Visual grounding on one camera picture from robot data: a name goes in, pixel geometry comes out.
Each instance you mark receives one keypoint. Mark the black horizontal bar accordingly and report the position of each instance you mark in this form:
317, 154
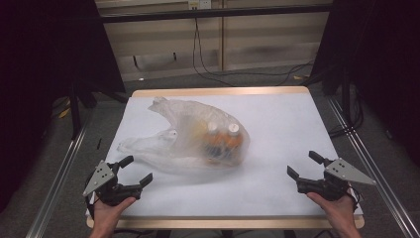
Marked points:
214, 14

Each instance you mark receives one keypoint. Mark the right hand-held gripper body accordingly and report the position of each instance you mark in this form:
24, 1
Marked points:
333, 188

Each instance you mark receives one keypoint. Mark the white work board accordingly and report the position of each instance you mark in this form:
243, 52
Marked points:
231, 91

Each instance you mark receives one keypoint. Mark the person's left hand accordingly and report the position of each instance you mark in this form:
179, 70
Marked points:
107, 216

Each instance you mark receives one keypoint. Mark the white wall outlet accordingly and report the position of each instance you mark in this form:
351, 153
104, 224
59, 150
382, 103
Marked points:
199, 4

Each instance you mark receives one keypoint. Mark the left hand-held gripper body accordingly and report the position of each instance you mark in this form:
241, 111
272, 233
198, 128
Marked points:
110, 191

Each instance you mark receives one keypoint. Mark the black curtain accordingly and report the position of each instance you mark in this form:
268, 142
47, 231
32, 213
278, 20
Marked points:
383, 66
39, 66

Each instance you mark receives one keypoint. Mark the orange juice bottle white cap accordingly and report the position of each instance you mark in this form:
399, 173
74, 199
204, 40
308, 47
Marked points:
233, 140
213, 139

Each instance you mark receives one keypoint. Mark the yellow floor tape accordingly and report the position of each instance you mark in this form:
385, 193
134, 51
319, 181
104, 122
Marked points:
64, 113

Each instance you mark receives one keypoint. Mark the aluminium floor rail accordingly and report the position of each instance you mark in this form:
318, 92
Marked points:
56, 185
379, 178

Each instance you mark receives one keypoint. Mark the translucent plastic bag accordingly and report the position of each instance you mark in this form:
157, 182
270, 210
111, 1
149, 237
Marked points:
185, 114

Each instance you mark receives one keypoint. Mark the person's right hand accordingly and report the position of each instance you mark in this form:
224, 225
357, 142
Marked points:
341, 213

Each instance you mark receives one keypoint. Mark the white table cover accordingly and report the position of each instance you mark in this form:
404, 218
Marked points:
280, 132

